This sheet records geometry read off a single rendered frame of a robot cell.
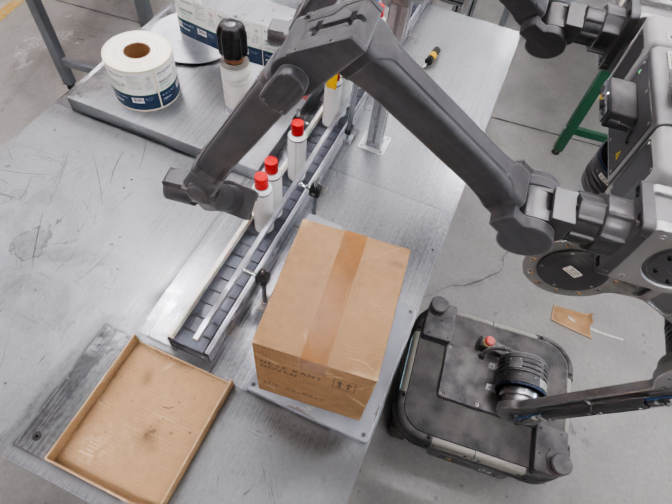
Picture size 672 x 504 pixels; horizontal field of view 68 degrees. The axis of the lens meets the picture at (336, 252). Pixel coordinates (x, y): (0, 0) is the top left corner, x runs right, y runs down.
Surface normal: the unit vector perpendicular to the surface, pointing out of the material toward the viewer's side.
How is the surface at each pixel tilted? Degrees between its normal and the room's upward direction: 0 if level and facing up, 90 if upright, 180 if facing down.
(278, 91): 96
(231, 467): 0
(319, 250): 0
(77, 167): 0
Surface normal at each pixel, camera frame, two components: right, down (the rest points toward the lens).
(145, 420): 0.08, -0.54
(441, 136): -0.27, 0.83
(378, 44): 0.61, -0.18
